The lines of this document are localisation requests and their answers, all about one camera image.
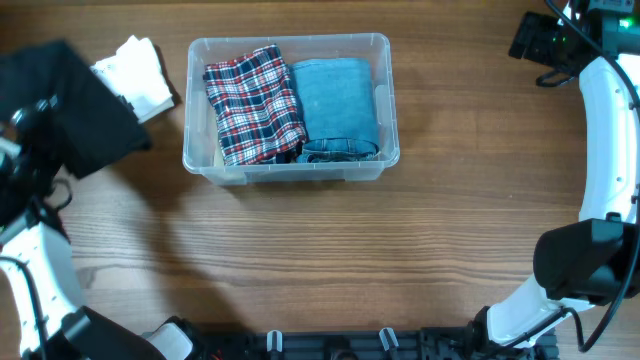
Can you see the white pixel-print shirt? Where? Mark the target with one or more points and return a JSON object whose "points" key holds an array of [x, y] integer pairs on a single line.
{"points": [[134, 74]]}

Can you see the blue jeans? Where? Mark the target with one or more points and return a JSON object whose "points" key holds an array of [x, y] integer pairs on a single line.
{"points": [[336, 102]]}

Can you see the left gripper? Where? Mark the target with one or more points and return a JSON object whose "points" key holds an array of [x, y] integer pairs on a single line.
{"points": [[30, 139]]}

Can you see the black garment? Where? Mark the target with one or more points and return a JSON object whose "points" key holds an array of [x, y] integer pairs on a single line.
{"points": [[88, 127]]}

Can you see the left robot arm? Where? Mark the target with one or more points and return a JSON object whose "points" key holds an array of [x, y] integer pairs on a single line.
{"points": [[36, 255]]}

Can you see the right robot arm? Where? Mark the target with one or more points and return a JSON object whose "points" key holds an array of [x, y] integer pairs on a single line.
{"points": [[595, 261]]}

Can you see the cream cloth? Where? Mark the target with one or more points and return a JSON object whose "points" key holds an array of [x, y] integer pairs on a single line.
{"points": [[218, 158]]}

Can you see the clear plastic storage container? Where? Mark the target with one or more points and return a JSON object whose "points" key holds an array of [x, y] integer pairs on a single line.
{"points": [[200, 131]]}

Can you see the plaid shirt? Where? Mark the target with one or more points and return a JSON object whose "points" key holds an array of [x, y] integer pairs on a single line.
{"points": [[257, 112]]}

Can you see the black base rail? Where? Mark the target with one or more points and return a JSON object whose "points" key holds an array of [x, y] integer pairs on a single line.
{"points": [[423, 344]]}

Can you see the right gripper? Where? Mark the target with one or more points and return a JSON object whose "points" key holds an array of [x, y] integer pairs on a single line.
{"points": [[534, 31]]}

